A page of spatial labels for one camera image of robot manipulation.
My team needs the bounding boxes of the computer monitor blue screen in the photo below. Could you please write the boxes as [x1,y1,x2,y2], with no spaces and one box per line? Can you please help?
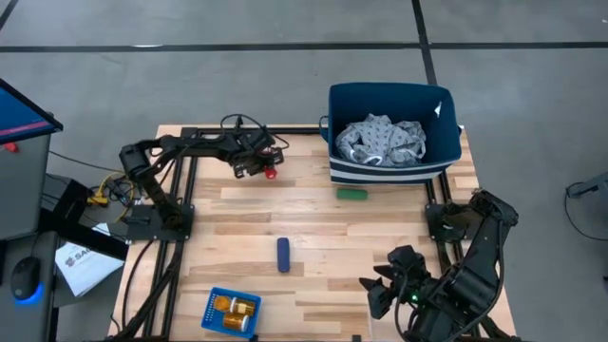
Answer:
[0,78,65,146]

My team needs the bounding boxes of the navy fabric bin white stripes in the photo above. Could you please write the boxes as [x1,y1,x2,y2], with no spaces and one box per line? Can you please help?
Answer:
[318,82,465,186]

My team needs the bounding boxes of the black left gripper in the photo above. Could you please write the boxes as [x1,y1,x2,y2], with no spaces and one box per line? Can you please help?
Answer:
[230,127,286,181]

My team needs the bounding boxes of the white printed paper sheet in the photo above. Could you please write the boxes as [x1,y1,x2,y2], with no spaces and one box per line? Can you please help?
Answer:
[54,222,125,298]

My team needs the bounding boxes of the small blue plastic basket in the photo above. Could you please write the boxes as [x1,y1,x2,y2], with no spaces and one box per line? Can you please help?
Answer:
[199,286,263,340]

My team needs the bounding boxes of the black aluminium rig frame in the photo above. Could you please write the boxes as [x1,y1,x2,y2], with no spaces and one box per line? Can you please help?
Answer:
[113,123,517,342]

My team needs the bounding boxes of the black computer mouse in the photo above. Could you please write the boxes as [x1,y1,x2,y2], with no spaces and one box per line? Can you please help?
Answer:
[9,256,42,301]

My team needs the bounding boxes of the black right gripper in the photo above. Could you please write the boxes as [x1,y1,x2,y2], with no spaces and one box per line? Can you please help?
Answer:
[358,245,431,320]

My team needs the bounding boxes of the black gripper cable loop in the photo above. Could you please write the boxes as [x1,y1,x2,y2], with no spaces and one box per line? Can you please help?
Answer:
[219,112,291,151]

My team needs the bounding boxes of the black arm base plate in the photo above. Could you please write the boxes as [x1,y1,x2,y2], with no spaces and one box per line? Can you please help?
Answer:
[125,203,195,242]
[425,202,471,243]

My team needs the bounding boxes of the black floor cable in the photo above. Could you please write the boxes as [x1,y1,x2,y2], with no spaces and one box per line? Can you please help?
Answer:
[563,182,608,242]

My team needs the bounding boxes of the grey patterned cloth gown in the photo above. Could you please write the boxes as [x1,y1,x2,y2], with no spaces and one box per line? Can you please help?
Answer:
[334,112,428,168]

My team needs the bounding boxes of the yellow cable connector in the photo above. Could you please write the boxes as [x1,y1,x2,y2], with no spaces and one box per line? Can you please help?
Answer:
[85,173,137,224]

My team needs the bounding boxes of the grey cabinet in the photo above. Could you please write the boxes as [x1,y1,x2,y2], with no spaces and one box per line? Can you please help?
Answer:
[0,135,52,241]

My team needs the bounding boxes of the orange pill bottle white cap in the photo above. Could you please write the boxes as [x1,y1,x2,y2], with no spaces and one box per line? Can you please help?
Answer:
[230,296,257,317]
[213,294,234,314]
[221,312,251,333]

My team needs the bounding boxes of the grey floor object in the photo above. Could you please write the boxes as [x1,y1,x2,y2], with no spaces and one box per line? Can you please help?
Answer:
[564,170,608,200]

